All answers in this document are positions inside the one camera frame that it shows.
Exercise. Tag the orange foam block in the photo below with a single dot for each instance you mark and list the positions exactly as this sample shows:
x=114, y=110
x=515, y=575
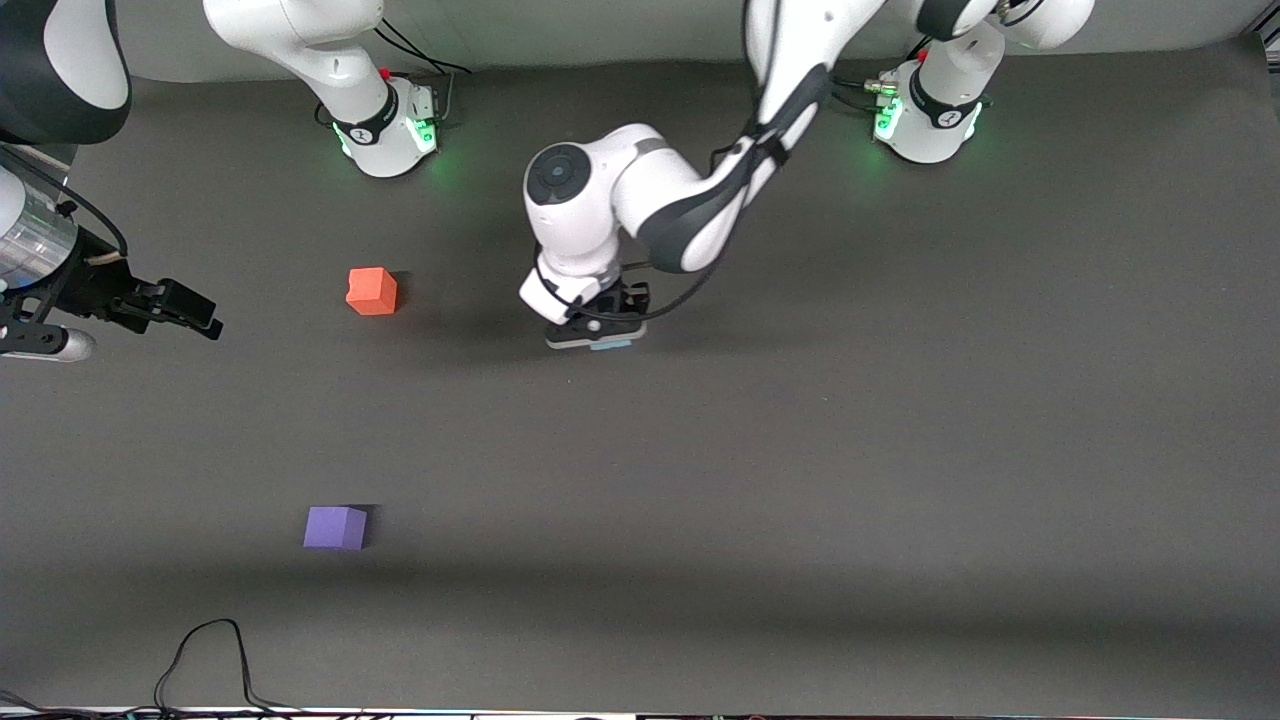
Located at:
x=372, y=291

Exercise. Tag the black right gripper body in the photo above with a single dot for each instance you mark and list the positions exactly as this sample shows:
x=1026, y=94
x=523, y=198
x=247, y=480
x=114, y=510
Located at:
x=95, y=284

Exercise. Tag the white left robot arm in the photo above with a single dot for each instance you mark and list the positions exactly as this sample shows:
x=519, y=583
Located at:
x=620, y=190

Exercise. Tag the light blue foam block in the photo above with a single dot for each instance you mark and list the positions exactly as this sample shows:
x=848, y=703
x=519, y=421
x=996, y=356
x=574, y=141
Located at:
x=610, y=346

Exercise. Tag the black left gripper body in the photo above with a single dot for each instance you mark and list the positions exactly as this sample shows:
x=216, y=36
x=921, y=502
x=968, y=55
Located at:
x=628, y=297

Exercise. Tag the purple foam block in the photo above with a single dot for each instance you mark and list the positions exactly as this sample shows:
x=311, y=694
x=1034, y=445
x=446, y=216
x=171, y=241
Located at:
x=335, y=528

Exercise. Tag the dark grey table mat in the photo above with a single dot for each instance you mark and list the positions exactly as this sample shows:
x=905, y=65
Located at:
x=700, y=450

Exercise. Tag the aluminium frame rail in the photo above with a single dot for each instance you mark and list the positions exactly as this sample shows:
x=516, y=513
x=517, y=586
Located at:
x=1270, y=40

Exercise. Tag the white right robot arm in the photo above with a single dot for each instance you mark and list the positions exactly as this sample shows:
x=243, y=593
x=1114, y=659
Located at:
x=330, y=60

